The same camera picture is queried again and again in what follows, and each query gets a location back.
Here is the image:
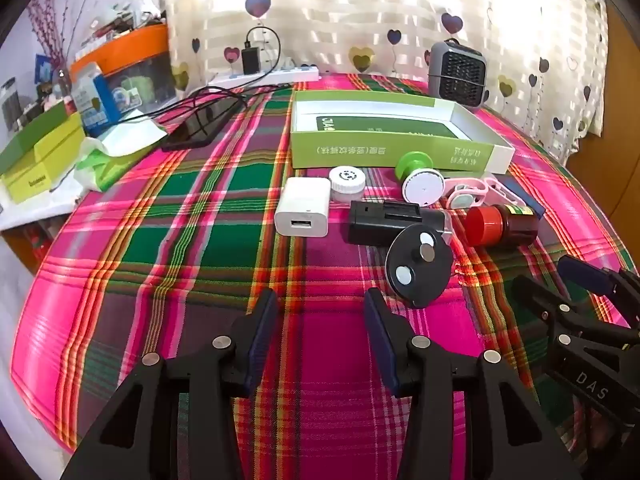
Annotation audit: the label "orange-lidded clear container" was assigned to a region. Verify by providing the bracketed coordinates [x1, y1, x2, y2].
[70, 22, 173, 111]

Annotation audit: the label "purple decorative branches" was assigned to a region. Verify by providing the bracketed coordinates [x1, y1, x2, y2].
[27, 0, 101, 71]

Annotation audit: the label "black charging cable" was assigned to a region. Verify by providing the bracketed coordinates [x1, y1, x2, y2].
[120, 26, 296, 126]

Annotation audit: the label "grey fan heater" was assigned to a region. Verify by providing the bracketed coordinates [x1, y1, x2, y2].
[427, 39, 488, 111]

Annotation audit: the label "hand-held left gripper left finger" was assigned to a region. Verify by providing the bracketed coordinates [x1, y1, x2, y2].
[60, 287, 281, 480]

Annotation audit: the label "glass jar with dark contents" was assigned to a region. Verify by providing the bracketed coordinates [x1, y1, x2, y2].
[1, 79, 23, 130]

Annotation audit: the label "white USB charger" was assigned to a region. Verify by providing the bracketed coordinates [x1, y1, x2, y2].
[273, 177, 332, 237]

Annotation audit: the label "brown bottle with red cap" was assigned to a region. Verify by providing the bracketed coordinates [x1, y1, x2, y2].
[464, 205, 540, 248]

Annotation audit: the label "white power strip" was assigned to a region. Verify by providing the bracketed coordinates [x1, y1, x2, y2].
[207, 65, 320, 87]

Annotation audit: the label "pink plaid tablecloth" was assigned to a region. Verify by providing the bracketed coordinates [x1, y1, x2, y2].
[10, 72, 636, 480]

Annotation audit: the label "black smartphone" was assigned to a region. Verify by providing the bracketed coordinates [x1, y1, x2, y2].
[161, 96, 248, 152]

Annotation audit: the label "green and white cardboard box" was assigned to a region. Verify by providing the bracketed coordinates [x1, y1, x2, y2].
[289, 90, 516, 186]

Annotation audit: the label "green-capped white round device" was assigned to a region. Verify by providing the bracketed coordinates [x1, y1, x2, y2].
[395, 150, 445, 208]

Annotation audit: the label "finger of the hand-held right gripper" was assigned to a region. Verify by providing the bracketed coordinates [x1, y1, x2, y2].
[556, 254, 640, 328]
[511, 274, 640, 348]

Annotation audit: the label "dark green cardboard box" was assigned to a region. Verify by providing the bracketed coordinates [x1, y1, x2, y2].
[0, 105, 68, 173]

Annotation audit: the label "yellow-green cardboard box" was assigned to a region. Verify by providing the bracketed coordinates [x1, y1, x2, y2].
[0, 112, 86, 205]

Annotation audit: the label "blue carton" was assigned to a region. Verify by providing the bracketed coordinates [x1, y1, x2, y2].
[70, 62, 121, 136]

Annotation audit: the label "small white round jar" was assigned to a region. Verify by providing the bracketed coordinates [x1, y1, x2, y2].
[328, 165, 367, 206]

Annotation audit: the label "heart-print curtain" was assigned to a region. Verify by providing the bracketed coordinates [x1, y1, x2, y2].
[160, 0, 608, 136]

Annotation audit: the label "black clip clear tip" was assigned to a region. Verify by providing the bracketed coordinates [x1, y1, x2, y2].
[341, 200, 453, 247]

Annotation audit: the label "black disc with magnets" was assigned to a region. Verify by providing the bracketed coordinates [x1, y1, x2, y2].
[385, 224, 453, 310]

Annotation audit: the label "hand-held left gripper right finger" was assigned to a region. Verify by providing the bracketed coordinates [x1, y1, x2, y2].
[364, 287, 583, 480]

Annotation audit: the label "pink plastic clip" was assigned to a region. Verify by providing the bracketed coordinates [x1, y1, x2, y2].
[482, 172, 523, 206]
[442, 176, 488, 209]

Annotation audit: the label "green tissue pack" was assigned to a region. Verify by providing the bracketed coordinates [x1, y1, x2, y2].
[74, 121, 168, 192]

